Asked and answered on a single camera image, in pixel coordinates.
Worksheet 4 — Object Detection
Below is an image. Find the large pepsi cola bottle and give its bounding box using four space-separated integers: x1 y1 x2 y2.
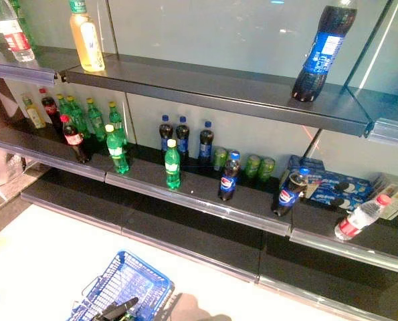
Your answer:
291 0 359 103

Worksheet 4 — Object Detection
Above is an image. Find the dark metal base shelf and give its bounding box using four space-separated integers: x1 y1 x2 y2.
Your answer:
20 167 398 321

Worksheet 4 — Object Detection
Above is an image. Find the small yellow juice bottle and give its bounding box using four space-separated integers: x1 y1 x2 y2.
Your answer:
21 95 47 130

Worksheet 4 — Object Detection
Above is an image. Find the water bottle red cap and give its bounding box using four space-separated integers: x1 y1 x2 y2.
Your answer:
334 193 393 242

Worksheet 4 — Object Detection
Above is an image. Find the green sprite bottle yellow cap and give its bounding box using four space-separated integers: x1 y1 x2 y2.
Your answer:
56 94 72 118
164 138 183 191
66 95 91 138
85 97 107 142
104 124 131 175
108 100 128 145

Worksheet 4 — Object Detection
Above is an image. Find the pepsi bottle blue cap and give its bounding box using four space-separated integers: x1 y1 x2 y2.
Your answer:
271 167 311 217
159 114 174 158
217 150 243 203
175 115 191 162
198 120 215 162

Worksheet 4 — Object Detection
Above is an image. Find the coca cola bottle red cap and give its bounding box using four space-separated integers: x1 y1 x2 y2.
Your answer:
38 87 64 135
60 114 92 165

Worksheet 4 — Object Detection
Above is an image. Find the blue oreo cookie box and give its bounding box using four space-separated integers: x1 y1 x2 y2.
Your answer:
308 169 375 200
304 187 365 212
287 154 325 179

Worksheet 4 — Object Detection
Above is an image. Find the yellow tea bottle green cap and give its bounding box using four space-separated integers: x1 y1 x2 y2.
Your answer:
68 0 106 73

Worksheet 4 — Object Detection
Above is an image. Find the grey white carton box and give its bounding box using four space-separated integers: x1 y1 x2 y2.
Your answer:
371 171 398 221

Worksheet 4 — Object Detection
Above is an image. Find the robot left hand dark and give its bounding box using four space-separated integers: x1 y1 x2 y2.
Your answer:
99 296 140 321

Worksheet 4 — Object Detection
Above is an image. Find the dark metal shelf board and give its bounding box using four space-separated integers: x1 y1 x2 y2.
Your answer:
0 44 68 89
0 124 108 183
104 142 292 237
346 84 398 150
288 199 398 277
64 52 375 139

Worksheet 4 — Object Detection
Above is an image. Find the blue wire shopping basket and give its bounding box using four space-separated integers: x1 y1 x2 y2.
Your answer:
67 249 175 321

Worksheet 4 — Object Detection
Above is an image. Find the large water bottle red label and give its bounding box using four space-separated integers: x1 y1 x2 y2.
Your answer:
0 0 36 64

